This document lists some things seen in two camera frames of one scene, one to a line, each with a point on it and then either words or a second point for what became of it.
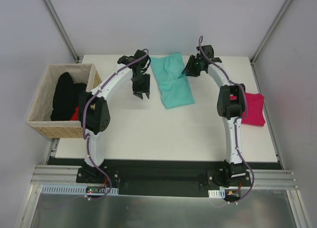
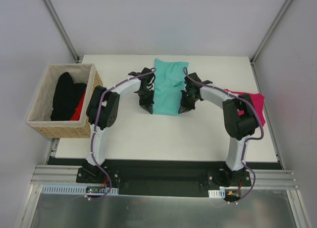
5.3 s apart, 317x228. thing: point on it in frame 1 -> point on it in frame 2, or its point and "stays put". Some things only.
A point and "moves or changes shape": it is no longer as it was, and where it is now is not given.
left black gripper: (141, 90) -> (146, 97)
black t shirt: (66, 97) stays put
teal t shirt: (175, 91) moves or changes shape
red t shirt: (75, 116) stays put
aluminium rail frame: (52, 173) stays put
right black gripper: (191, 68) -> (186, 99)
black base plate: (168, 178) stays put
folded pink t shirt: (254, 115) stays put
